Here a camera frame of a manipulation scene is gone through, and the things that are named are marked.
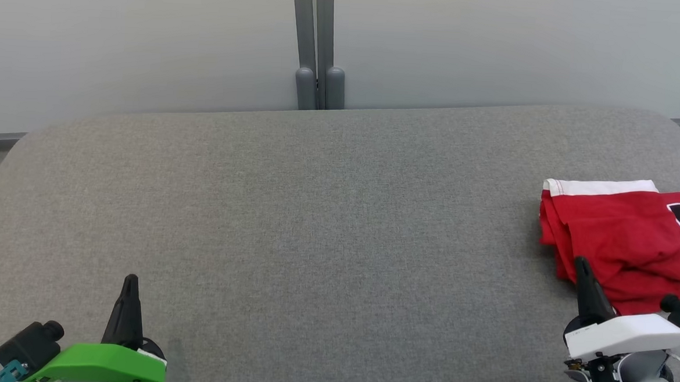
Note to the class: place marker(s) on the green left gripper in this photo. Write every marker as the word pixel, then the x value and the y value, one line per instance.
pixel 104 365

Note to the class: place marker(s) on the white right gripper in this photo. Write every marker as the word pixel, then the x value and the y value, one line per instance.
pixel 629 334

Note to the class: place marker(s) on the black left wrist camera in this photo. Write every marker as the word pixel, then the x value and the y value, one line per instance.
pixel 29 343

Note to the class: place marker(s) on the red shorts with white trim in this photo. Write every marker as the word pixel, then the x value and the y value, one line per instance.
pixel 605 240

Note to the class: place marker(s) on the grey partition post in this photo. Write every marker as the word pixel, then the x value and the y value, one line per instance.
pixel 304 38
pixel 330 39

